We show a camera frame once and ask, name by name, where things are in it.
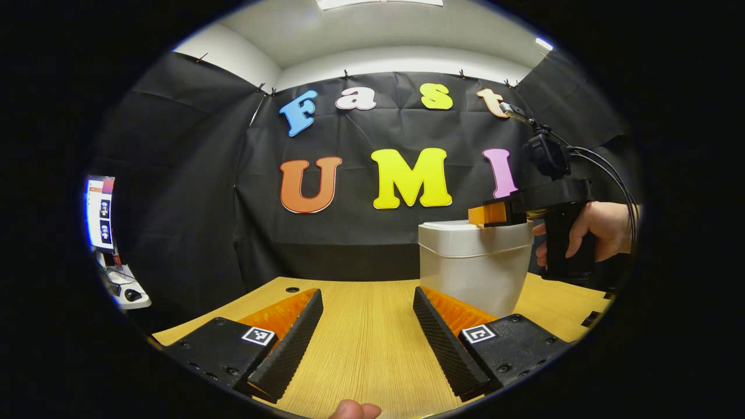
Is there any black cable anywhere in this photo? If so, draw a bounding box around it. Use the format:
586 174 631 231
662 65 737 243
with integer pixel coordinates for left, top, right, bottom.
567 145 640 225
570 152 634 236

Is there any black backdrop cloth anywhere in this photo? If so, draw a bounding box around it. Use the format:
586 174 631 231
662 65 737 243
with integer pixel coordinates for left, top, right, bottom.
87 49 644 332

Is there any ceiling light panel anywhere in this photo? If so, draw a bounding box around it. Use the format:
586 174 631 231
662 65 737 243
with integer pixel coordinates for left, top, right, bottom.
317 0 443 11

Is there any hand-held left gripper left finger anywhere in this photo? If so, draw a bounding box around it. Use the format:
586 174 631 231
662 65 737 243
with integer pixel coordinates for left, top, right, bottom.
165 288 324 404

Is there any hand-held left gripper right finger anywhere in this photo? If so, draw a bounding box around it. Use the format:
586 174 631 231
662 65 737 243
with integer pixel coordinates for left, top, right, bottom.
413 285 571 402

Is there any white desktop garbage bin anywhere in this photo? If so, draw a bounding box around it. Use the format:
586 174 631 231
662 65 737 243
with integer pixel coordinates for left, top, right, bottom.
418 220 535 319

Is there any white side desk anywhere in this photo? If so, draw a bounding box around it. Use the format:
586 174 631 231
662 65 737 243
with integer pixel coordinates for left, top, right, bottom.
96 253 152 310

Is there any wooden desktop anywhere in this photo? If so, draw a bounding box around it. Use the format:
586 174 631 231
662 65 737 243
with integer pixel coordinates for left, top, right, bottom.
152 274 612 419

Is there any computer monitor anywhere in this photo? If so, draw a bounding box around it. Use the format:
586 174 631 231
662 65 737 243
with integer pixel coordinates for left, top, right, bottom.
86 176 116 254

